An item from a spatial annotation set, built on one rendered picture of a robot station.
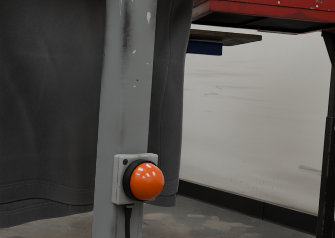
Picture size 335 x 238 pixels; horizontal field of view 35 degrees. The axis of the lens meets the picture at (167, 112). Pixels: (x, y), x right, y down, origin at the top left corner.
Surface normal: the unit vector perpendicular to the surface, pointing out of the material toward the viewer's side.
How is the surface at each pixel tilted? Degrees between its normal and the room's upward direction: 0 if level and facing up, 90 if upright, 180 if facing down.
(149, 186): 100
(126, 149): 90
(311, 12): 90
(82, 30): 91
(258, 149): 90
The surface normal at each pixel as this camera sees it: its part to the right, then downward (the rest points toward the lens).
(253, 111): -0.76, -0.02
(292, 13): 0.19, 0.07
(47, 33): 0.61, 0.14
